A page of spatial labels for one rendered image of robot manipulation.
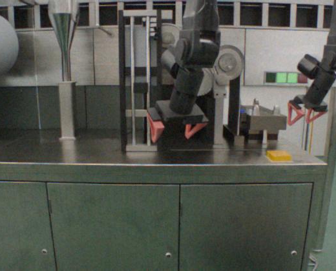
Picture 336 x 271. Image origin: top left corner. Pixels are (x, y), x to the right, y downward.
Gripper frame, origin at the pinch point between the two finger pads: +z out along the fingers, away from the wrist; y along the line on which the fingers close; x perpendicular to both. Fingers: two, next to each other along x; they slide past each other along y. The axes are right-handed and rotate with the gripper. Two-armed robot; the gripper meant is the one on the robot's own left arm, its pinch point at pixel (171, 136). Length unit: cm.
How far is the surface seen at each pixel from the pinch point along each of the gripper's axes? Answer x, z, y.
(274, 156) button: 2.4, 13.1, -43.6
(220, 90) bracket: -32, 8, -40
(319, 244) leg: 14, 106, -138
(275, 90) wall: -182, 112, -273
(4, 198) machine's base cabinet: -30, 52, 45
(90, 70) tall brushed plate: -91, 32, -1
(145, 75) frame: -43.1, 7.4, -10.6
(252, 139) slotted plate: -19, 26, -57
